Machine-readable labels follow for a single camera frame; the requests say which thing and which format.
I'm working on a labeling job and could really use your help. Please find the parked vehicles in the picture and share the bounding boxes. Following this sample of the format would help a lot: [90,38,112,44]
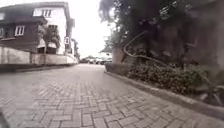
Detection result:
[79,57,113,66]

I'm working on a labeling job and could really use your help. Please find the bare curved branch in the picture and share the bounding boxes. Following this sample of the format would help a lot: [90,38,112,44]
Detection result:
[121,30,188,73]

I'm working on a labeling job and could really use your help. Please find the grey brick paved road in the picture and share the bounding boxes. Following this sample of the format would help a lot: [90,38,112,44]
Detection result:
[0,63,224,128]

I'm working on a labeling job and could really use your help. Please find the low green shrubs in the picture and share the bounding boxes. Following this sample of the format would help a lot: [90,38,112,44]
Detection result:
[105,59,224,107]

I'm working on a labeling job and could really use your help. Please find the large dark tree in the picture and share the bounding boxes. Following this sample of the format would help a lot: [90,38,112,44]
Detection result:
[98,0,224,73]

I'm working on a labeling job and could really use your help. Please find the concrete kerb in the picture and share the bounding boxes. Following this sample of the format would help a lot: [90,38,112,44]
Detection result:
[104,70,224,122]

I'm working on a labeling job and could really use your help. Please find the dark raised verge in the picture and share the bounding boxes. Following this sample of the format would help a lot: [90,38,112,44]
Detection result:
[0,62,78,74]

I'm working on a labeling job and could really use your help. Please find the brown and white building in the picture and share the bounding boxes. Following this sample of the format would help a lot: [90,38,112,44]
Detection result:
[0,1,76,56]

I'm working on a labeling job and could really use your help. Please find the pale boundary wall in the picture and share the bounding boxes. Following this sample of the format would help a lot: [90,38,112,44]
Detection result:
[0,45,79,66]

